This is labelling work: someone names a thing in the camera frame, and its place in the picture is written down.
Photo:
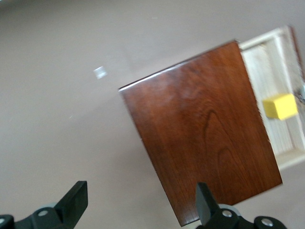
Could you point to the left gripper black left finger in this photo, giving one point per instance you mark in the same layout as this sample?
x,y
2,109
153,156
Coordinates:
x,y
69,207

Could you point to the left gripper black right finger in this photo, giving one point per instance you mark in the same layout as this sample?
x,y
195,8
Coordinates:
x,y
214,217

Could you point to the yellow cube block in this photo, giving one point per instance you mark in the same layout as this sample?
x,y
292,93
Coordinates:
x,y
281,107

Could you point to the wooden drawer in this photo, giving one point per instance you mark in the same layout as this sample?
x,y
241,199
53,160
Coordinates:
x,y
267,71

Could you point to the dark brown wooden box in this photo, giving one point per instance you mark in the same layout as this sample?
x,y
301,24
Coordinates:
x,y
202,131

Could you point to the small grey tape patch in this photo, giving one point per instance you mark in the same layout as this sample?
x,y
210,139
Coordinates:
x,y
100,72

